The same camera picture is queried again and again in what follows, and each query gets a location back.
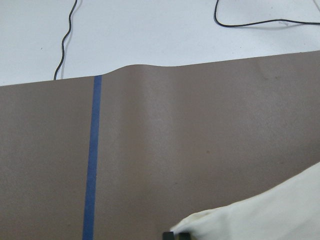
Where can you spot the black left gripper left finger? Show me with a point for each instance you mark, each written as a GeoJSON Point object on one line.
{"type": "Point", "coordinates": [168, 235]}

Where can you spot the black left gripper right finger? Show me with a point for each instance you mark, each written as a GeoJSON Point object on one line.
{"type": "Point", "coordinates": [184, 236]}

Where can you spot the cream long-sleeve cat shirt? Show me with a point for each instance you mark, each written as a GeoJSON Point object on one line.
{"type": "Point", "coordinates": [289, 211]}

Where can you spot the brown paper table cover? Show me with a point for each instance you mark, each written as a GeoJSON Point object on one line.
{"type": "Point", "coordinates": [128, 154]}

